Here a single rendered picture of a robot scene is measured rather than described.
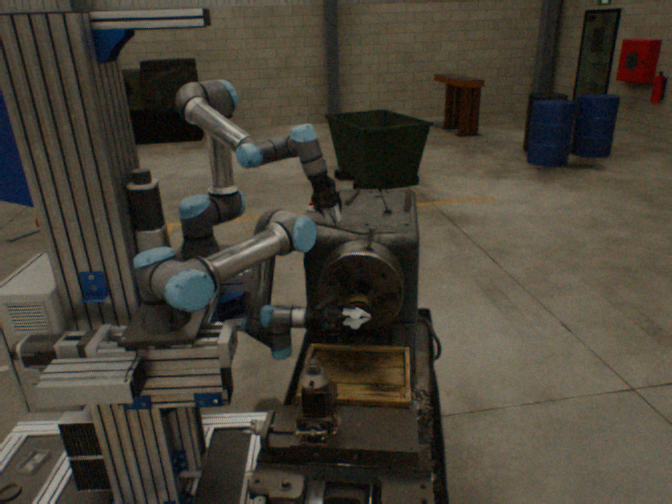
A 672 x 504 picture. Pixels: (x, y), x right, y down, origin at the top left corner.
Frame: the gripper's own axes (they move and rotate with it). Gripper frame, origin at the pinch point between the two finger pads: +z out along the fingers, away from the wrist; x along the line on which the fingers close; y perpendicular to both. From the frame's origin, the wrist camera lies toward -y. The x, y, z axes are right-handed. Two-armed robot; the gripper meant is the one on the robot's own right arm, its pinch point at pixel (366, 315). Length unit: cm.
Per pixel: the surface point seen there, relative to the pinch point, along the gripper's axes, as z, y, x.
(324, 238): -18.3, -32.1, 14.7
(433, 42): 74, -1089, 50
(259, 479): -24, 55, -17
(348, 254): -7.4, -16.0, 15.3
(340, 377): -8.5, 8.4, -19.3
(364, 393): 0.2, 16.1, -19.3
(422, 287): 29, -231, -108
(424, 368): 23, -47, -54
